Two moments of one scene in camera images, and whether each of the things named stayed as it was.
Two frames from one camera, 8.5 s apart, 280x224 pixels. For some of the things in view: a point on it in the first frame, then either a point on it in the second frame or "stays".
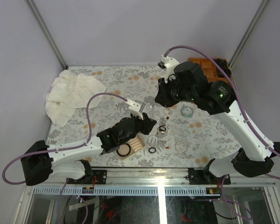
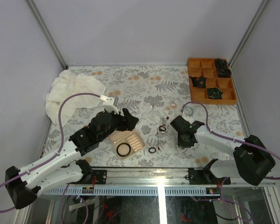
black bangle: x=119 y=154 stays
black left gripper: x=148 y=124 -> x=129 y=121
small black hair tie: x=151 y=152 stays
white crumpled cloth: x=70 y=91 stays
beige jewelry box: x=137 y=144 stays
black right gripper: x=162 y=97 -> x=182 y=144
